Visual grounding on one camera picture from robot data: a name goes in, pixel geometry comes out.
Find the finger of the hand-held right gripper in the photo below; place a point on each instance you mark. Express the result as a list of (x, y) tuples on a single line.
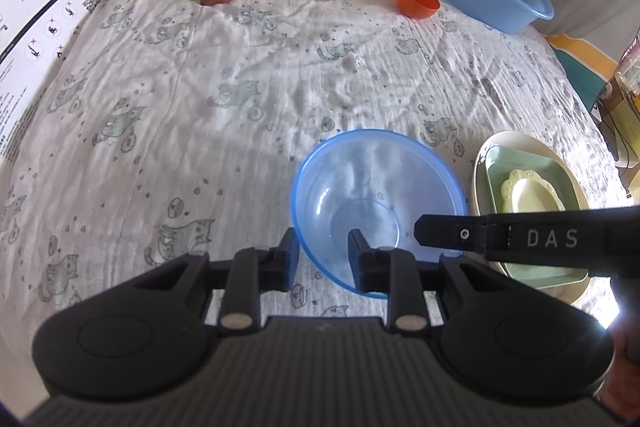
[(445, 233)]

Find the blue transparent bowl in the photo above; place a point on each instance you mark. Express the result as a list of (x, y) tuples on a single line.
[(375, 177)]

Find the person's right hand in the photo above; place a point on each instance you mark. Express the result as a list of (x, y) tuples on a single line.
[(627, 372)]

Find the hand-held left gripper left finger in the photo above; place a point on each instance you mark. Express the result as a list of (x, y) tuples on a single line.
[(289, 264)]

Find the teal yellow striped cushion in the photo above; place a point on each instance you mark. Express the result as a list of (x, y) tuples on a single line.
[(585, 67)]

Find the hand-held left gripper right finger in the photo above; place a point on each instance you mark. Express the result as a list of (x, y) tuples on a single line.
[(359, 267)]

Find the yellow cardboard box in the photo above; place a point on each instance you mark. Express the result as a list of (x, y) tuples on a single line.
[(625, 122)]

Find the white printed instruction sheet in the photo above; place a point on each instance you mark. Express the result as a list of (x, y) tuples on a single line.
[(40, 7)]

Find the yellow scalloped small plate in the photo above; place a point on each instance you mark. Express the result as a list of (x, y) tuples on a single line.
[(530, 194)]

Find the white cat-print blanket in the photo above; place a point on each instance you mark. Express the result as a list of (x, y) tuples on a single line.
[(200, 107)]

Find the green square plate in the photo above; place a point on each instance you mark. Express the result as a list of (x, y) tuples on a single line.
[(545, 167)]

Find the white round plate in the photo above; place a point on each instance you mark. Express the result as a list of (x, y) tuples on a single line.
[(478, 192)]

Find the small orange bowl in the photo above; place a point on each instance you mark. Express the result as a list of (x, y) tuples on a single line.
[(417, 2)]

